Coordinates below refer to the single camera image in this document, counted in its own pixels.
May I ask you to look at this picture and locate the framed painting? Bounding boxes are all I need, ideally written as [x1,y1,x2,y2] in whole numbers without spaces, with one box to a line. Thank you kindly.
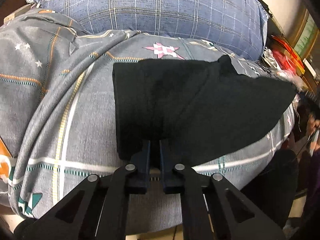
[290,8,319,60]

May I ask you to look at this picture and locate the blue plaid pillow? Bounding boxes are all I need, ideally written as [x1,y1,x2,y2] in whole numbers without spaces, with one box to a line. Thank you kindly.
[26,0,268,60]

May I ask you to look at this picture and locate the black pants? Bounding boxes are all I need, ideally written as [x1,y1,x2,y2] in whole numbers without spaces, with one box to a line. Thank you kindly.
[112,55,297,166]

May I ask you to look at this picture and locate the red packaging pile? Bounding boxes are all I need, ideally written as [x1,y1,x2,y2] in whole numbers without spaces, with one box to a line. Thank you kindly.
[271,35,305,76]

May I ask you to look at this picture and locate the grey patterned bed quilt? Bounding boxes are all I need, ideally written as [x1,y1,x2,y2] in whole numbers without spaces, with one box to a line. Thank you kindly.
[1,9,297,235]

